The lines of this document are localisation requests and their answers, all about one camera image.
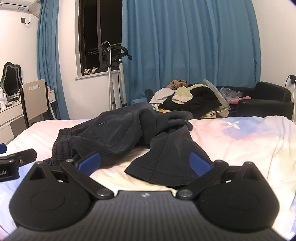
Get pile of clothes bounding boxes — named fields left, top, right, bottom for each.
left=144, top=79, right=229, bottom=119

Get dark grey pants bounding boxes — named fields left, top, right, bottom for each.
left=52, top=103, right=212, bottom=188

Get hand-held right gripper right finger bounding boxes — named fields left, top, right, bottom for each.
left=176, top=152, right=261, bottom=200

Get black framed wavy mirror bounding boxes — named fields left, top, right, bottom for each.
left=1, top=62, right=23, bottom=98

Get white backed chair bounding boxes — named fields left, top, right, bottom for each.
left=20, top=79, right=52, bottom=128

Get clear plastic bag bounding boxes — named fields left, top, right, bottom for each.
left=218, top=87, right=243, bottom=100

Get white air conditioner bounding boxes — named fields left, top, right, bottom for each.
left=10, top=0, right=42, bottom=18

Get beige gloves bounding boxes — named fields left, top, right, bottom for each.
left=83, top=67, right=99, bottom=76

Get clear round plastic cover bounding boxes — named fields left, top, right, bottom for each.
left=203, top=79, right=232, bottom=111

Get white bottle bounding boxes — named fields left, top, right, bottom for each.
left=0, top=88, right=7, bottom=110

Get dark window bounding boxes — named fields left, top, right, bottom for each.
left=74, top=0, right=123, bottom=80

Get wide blue curtain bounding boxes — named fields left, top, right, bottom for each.
left=121, top=0, right=261, bottom=107

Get bed with pastel sheet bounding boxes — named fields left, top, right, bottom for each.
left=0, top=115, right=296, bottom=234

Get black armchair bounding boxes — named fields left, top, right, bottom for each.
left=216, top=82, right=292, bottom=120

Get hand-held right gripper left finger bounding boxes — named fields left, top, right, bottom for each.
left=27, top=152, right=114, bottom=200

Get white dressing table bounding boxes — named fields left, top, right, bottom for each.
left=0, top=90, right=56, bottom=145

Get blue cloth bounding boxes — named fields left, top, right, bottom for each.
left=131, top=98, right=149, bottom=106

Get standing garment steamer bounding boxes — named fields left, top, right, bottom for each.
left=100, top=40, right=133, bottom=107

